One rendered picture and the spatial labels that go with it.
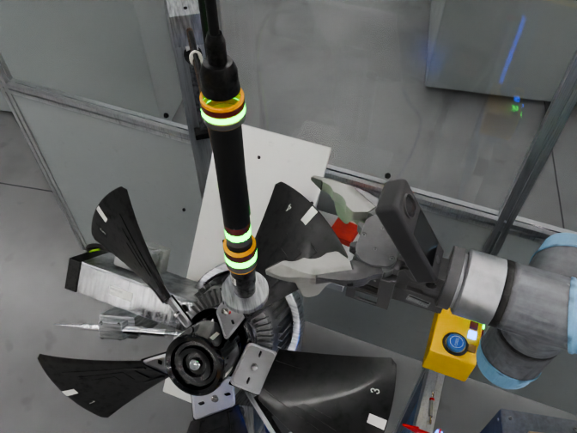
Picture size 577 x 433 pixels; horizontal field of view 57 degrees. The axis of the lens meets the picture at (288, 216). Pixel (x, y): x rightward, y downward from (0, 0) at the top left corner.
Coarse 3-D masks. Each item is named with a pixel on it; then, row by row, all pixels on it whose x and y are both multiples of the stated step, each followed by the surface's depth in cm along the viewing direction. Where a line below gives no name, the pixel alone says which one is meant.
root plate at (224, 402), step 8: (224, 384) 105; (216, 392) 104; (224, 392) 105; (232, 392) 106; (192, 400) 102; (200, 400) 103; (208, 400) 104; (224, 400) 106; (232, 400) 107; (192, 408) 102; (200, 408) 103; (208, 408) 104; (216, 408) 105; (224, 408) 106; (200, 416) 103
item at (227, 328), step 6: (222, 306) 103; (216, 312) 104; (234, 312) 99; (222, 318) 101; (228, 318) 100; (234, 318) 98; (240, 318) 96; (222, 324) 100; (228, 324) 99; (234, 324) 97; (222, 330) 99; (228, 330) 98; (234, 330) 97; (228, 336) 97
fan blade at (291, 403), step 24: (288, 360) 101; (312, 360) 101; (336, 360) 100; (360, 360) 99; (384, 360) 98; (264, 384) 98; (288, 384) 98; (312, 384) 98; (336, 384) 98; (360, 384) 97; (384, 384) 96; (288, 408) 96; (312, 408) 96; (336, 408) 95; (360, 408) 95; (384, 408) 95; (312, 432) 94; (336, 432) 94; (360, 432) 94; (384, 432) 94
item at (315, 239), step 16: (272, 192) 101; (288, 192) 98; (272, 208) 100; (304, 208) 95; (272, 224) 99; (288, 224) 96; (304, 224) 94; (320, 224) 92; (256, 240) 102; (272, 240) 98; (288, 240) 95; (304, 240) 93; (320, 240) 91; (336, 240) 89; (272, 256) 96; (288, 256) 93; (304, 256) 92; (320, 256) 90; (272, 288) 94; (288, 288) 91
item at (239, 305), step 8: (224, 232) 75; (256, 272) 81; (256, 280) 80; (264, 280) 80; (224, 288) 79; (232, 288) 79; (256, 288) 79; (264, 288) 79; (224, 296) 78; (232, 296) 78; (256, 296) 78; (264, 296) 78; (232, 304) 77; (240, 304) 77; (248, 304) 77; (256, 304) 77; (240, 312) 77; (248, 312) 77
